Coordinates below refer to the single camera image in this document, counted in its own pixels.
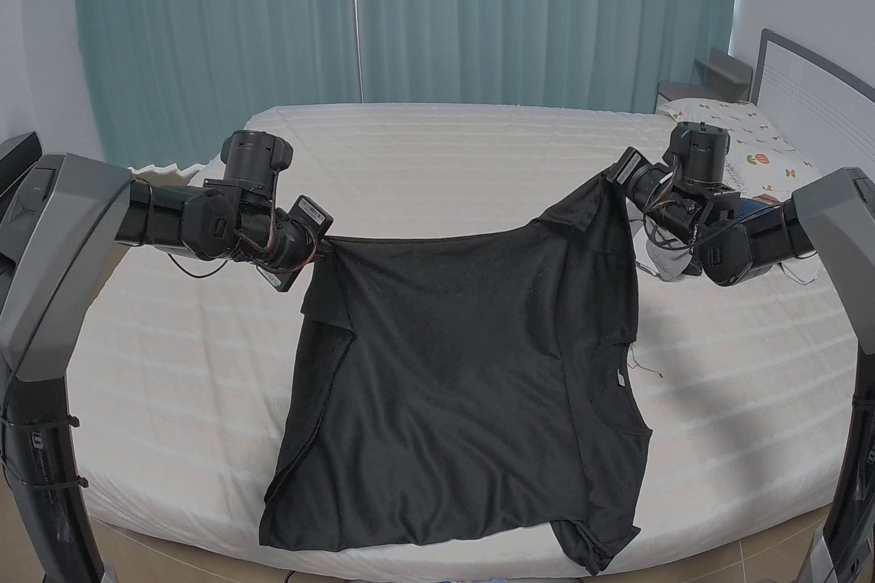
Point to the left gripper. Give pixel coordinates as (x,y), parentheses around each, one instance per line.
(290,245)

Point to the pile of clothes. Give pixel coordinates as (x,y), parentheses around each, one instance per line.
(666,262)

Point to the white printed pillow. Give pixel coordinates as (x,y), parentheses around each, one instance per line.
(759,146)

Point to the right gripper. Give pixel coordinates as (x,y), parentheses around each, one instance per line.
(653,187)

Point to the bed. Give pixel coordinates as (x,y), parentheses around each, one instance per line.
(444,157)

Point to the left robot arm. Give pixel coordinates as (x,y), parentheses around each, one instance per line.
(61,238)

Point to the black chest of drawers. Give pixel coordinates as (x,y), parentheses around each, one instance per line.
(17,157)

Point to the grey bedside table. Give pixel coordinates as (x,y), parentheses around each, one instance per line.
(724,71)

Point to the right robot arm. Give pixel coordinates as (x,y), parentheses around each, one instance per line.
(834,238)

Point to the black T-shirt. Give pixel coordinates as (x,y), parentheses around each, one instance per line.
(465,361)

